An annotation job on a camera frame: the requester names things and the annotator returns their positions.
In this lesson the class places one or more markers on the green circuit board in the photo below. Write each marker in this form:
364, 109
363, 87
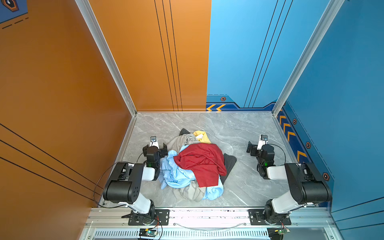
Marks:
277, 234
148, 233

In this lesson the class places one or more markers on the aluminium front rail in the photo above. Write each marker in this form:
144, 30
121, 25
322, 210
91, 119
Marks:
310, 223

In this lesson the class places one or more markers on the left aluminium corner post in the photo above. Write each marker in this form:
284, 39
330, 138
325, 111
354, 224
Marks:
101, 42

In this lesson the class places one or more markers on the beige grey cloth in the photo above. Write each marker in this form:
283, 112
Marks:
182, 141

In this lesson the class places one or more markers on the right green circuit board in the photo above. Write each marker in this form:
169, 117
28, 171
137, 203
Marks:
277, 234

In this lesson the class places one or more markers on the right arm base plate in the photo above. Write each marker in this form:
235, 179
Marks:
259, 217

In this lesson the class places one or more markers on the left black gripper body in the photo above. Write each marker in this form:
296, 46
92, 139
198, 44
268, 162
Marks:
163, 150

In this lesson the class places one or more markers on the yellow cloth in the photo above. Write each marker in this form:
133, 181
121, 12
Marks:
202, 137

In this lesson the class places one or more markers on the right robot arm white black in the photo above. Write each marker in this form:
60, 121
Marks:
306, 186

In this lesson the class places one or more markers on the red cloth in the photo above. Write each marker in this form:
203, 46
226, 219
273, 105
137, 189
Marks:
206, 161

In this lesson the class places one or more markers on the aluminium corner post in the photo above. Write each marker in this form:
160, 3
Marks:
317, 36
101, 42

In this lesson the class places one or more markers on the dark grey cloth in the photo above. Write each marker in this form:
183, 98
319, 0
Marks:
230, 161

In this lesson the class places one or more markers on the left green circuit board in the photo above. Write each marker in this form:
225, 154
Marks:
148, 233

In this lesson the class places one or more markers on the right aluminium corner post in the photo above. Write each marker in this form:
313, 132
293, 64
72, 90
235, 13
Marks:
317, 36

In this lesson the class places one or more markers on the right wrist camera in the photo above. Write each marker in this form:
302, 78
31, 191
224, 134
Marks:
263, 140

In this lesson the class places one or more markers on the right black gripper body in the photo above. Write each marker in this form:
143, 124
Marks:
250, 148

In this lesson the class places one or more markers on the light blue cloth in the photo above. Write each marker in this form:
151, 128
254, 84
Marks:
184, 182

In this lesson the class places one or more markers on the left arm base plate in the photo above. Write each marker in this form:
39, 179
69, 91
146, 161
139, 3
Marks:
162, 216

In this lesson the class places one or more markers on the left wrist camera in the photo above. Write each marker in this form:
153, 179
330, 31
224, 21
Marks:
154, 142

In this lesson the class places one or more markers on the white vent grille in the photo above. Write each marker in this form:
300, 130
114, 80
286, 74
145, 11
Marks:
182, 234

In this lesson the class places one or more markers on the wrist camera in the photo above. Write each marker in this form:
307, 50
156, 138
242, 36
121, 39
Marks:
263, 140
154, 142

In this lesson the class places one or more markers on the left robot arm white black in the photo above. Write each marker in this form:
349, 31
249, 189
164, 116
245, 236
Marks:
124, 186

